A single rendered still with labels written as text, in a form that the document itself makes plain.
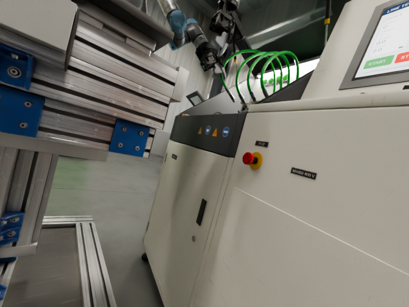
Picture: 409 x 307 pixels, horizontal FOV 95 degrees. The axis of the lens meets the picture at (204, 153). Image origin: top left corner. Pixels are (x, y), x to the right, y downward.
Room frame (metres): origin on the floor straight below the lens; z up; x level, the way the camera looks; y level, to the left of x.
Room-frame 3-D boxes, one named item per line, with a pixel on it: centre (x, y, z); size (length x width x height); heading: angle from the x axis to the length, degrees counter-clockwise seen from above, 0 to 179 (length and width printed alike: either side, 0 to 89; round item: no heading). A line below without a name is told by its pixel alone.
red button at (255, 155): (0.55, -0.13, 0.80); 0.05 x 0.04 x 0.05; 30
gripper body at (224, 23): (0.81, 0.07, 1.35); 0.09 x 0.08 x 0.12; 120
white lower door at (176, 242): (0.95, 0.07, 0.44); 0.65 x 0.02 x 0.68; 30
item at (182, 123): (0.96, 0.06, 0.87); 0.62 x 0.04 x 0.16; 30
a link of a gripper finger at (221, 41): (0.80, 0.05, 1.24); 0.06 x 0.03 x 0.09; 120
